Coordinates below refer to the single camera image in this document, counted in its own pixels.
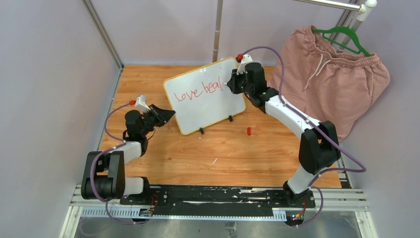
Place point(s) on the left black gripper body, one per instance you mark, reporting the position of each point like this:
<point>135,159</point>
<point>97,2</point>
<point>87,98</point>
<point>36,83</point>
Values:
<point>151,120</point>

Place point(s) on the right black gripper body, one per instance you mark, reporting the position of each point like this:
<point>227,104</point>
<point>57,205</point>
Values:
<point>239,82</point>

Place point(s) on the yellow framed whiteboard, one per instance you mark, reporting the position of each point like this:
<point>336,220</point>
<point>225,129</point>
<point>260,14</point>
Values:
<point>200,98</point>

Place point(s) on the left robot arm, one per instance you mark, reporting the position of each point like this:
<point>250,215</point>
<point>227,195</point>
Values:
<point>104,175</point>

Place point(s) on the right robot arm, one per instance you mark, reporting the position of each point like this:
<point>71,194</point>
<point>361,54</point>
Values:
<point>318,140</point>

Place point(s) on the pink shorts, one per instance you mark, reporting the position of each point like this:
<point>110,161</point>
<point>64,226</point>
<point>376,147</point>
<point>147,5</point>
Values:
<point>325,84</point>

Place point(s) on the white metal clothes rack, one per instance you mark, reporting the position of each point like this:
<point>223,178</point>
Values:
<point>361,9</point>

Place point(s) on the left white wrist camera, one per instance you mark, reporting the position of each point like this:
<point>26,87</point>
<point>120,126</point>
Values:
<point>141,105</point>

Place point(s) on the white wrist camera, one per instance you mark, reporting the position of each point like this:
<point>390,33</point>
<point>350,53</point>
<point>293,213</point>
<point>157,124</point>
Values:
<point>243,60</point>
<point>141,105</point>

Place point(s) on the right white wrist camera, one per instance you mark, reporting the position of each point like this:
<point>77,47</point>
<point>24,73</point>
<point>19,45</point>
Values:
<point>243,60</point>

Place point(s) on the grey aluminium corner post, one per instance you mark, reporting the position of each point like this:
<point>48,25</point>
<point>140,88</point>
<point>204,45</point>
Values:
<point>103,33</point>

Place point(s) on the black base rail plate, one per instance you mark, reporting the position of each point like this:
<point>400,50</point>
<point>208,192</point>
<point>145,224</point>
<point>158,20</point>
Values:
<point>222,203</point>

